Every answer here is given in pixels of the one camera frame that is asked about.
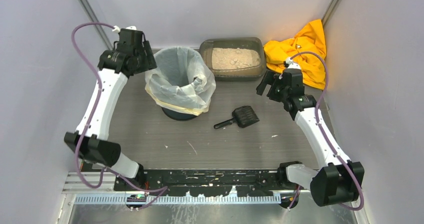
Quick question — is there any brown plastic litter box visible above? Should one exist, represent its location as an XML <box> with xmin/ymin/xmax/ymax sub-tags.
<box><xmin>198</xmin><ymin>37</ymin><xmax>267</xmax><ymax>81</ymax></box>

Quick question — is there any black litter scoop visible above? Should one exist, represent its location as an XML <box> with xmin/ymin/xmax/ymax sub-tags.
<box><xmin>213</xmin><ymin>105</ymin><xmax>260</xmax><ymax>129</ymax></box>

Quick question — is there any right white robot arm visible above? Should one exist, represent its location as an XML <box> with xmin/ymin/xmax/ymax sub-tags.
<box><xmin>256</xmin><ymin>68</ymin><xmax>365</xmax><ymax>211</ymax></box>

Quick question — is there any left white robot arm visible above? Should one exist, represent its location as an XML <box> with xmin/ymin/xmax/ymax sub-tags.
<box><xmin>64</xmin><ymin>26</ymin><xmax>157</xmax><ymax>180</ymax></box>

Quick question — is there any beige cat litter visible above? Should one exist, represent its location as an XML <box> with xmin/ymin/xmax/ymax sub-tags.
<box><xmin>211</xmin><ymin>48</ymin><xmax>261</xmax><ymax>70</ymax></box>

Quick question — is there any translucent white bin liner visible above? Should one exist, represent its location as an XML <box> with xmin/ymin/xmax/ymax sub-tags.
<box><xmin>145</xmin><ymin>46</ymin><xmax>217</xmax><ymax>116</ymax></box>

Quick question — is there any yellow cloth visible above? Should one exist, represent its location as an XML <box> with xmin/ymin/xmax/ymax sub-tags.
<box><xmin>263</xmin><ymin>19</ymin><xmax>327</xmax><ymax>90</ymax></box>

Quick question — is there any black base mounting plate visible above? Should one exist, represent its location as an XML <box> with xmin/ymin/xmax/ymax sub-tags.
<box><xmin>130</xmin><ymin>169</ymin><xmax>298</xmax><ymax>197</ymax></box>

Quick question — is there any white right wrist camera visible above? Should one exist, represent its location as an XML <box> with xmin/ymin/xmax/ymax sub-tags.
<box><xmin>284</xmin><ymin>57</ymin><xmax>301</xmax><ymax>70</ymax></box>

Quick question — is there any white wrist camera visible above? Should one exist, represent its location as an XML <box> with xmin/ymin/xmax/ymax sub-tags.
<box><xmin>112</xmin><ymin>25</ymin><xmax>137</xmax><ymax>33</ymax></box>
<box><xmin>284</xmin><ymin>57</ymin><xmax>301</xmax><ymax>70</ymax></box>

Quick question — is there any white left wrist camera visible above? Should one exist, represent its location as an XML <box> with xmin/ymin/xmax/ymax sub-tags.
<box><xmin>112</xmin><ymin>25</ymin><xmax>137</xmax><ymax>33</ymax></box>

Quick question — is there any aluminium frame rail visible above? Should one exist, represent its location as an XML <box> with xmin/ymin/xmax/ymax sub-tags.
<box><xmin>62</xmin><ymin>173</ymin><xmax>295</xmax><ymax>209</ymax></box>

